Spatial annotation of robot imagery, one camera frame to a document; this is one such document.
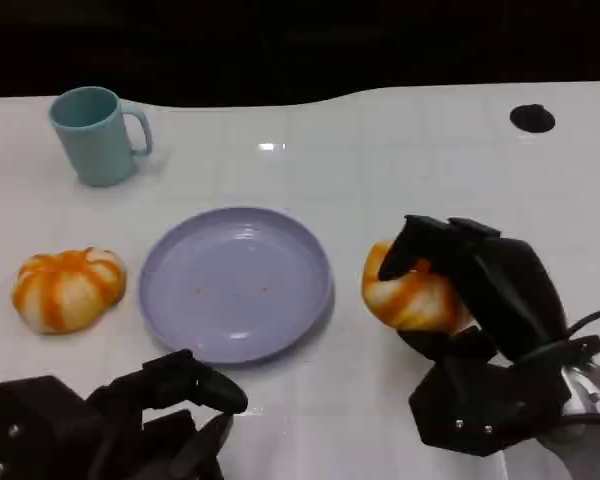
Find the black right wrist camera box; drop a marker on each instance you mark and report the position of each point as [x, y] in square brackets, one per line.
[480, 400]

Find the pale green mug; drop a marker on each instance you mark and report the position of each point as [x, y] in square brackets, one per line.
[96, 144]

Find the lilac plate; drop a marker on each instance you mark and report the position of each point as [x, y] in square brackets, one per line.
[235, 285]

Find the black round table grommet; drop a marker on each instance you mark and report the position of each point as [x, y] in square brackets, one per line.
[532, 119]

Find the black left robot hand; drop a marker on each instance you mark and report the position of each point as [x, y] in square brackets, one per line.
[40, 435]

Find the orange and white bread roll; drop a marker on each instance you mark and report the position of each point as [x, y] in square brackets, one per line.
[415, 300]
[67, 292]

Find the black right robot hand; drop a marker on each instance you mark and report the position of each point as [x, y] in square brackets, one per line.
[515, 295]

